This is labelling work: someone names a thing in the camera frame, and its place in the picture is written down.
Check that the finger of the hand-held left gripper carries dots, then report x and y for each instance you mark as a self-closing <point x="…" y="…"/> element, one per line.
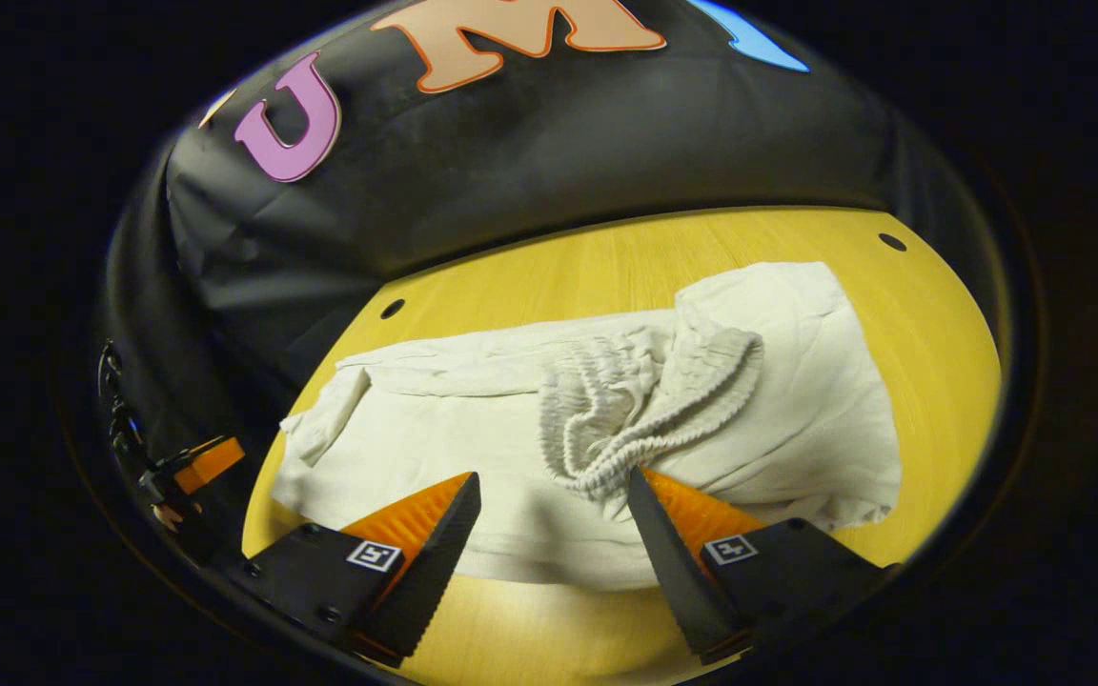
<point x="211" y="462"/>

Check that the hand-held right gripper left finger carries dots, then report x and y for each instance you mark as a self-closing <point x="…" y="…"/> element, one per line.
<point x="425" y="581"/>

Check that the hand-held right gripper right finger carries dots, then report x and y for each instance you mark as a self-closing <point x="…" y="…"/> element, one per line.
<point x="678" y="581"/>

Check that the white jeans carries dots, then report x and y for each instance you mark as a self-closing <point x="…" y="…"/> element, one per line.
<point x="473" y="419"/>

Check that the black backdrop cloth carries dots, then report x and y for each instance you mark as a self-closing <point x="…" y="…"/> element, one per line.
<point x="511" y="171"/>

